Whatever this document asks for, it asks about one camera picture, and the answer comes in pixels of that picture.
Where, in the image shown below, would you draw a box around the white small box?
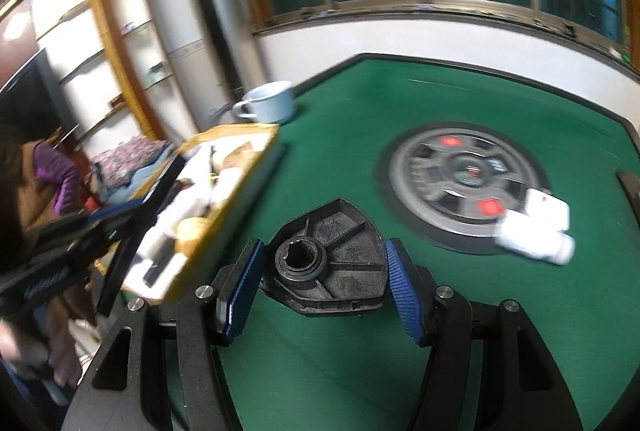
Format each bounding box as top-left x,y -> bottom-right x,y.
522,188 -> 572,233

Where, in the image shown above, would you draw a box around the black television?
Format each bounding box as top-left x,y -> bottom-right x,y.
0,47 -> 63,134

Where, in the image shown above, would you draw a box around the silver standing air conditioner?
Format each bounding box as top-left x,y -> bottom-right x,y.
177,0 -> 253,112

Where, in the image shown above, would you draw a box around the black pens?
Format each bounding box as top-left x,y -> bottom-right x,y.
96,155 -> 187,318

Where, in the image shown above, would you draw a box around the white enamel mug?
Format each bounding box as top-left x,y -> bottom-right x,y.
231,81 -> 297,126

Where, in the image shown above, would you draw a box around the yellow ball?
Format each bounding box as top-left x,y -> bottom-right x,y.
176,217 -> 214,258

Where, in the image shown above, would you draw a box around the round grey table centre console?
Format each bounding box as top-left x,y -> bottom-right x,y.
377,123 -> 555,256

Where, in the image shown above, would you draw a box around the yellow-rimmed tray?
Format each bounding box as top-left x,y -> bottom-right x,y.
94,123 -> 282,303

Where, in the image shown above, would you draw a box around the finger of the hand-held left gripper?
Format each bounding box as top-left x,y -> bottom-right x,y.
30,203 -> 151,247
35,233 -> 126,279

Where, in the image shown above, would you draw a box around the white plastic bottle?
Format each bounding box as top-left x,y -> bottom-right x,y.
496,213 -> 577,268

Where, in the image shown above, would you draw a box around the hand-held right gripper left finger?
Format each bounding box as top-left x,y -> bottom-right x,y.
62,238 -> 266,431

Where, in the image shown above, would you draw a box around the black fan-shaped plastic part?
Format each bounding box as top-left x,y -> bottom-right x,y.
259,197 -> 389,318

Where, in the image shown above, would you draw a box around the floral cloth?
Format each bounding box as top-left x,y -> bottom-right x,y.
89,136 -> 172,192

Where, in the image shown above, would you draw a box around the wooden shelf unit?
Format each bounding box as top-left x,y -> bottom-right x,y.
0,0 -> 176,146

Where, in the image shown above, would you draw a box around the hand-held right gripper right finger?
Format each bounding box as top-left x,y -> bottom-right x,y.
385,238 -> 583,431

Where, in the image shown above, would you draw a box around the black rectangular table panel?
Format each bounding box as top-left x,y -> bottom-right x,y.
616,170 -> 640,209

